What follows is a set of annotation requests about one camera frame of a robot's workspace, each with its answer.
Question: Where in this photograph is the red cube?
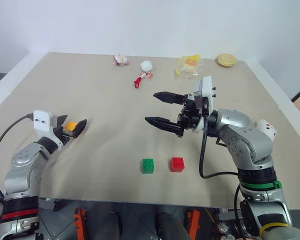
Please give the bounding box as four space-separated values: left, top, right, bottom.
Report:
169 156 185 173

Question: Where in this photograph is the red and white toy packet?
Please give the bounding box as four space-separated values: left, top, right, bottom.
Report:
112 53 130 67

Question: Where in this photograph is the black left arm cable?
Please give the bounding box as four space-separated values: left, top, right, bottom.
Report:
0 113 36 199

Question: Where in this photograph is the yellow zip tie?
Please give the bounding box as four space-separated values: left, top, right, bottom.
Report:
259 222 290 237

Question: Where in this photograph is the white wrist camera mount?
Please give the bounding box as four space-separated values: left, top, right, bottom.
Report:
31 109 56 133
193 75 217 116

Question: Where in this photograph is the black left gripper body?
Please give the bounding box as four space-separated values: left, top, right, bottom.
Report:
52 125 76 146

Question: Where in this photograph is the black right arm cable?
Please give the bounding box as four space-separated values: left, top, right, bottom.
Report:
199 98 242 180

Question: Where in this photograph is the white ball keychain red clasp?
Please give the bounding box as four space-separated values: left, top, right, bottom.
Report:
132 60 155 90

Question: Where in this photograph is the yellow cube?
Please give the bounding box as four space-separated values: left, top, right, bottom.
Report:
63 121 78 132

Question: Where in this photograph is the green zip tie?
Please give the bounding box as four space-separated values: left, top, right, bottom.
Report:
240 180 283 192

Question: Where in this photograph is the yellow egg tart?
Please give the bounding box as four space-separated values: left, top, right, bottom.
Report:
215 53 239 69

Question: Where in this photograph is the clear bag with yellow toy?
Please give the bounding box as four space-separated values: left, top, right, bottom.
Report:
174 53 204 79

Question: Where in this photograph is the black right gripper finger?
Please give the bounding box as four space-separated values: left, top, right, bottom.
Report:
152 91 187 106
144 116 185 139

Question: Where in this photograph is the white toy with red dots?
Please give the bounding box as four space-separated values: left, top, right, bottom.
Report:
254 119 278 144

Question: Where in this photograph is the orange clamp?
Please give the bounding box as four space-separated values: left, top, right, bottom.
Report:
186 209 201 236
73 206 88 240

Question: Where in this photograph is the green cube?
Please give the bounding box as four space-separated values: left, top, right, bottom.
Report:
140 157 155 175

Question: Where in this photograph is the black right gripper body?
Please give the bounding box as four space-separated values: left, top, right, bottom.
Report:
176 93 209 133

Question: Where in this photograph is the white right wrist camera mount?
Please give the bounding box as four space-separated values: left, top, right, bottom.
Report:
193 75 217 116

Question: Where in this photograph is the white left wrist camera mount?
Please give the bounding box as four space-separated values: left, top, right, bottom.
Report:
31 109 56 133

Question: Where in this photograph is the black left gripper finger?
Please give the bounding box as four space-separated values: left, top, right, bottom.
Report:
55 114 69 127
72 119 88 140

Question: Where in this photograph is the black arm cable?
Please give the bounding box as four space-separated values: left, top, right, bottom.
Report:
199 98 242 180
0 113 36 199

